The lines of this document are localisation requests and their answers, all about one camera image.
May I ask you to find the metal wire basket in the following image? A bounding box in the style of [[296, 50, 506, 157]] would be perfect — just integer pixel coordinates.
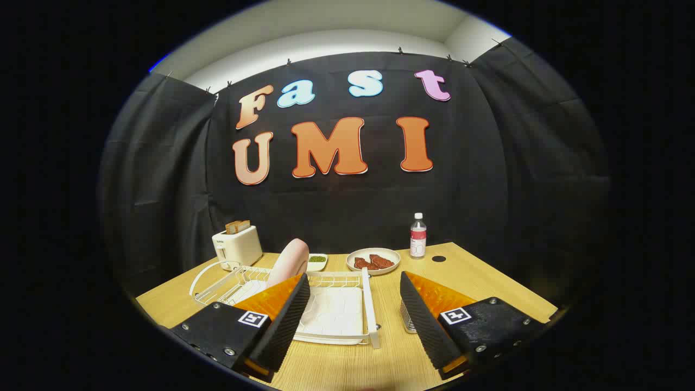
[[401, 300, 418, 333]]

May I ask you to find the clear bottle with red label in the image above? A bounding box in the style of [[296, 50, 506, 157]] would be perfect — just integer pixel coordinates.
[[410, 212, 427, 260]]

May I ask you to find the white toaster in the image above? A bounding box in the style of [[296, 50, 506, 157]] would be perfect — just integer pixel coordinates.
[[212, 225, 263, 271]]

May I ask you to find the black backdrop cloth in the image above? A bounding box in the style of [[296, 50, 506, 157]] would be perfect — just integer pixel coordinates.
[[100, 38, 611, 305]]

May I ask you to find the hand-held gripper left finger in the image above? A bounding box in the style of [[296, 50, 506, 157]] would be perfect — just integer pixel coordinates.
[[170, 273, 311, 381]]

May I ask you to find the beige plate with meat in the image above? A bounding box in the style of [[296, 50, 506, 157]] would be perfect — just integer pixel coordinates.
[[346, 248, 401, 276]]

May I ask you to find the white wire dish rack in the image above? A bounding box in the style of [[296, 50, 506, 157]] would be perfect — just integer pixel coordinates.
[[189, 261, 381, 349]]

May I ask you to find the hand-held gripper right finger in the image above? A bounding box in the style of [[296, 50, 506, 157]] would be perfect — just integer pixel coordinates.
[[400, 271, 546, 380]]

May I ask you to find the pink plate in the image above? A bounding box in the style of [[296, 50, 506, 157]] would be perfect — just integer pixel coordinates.
[[266, 239, 310, 288]]

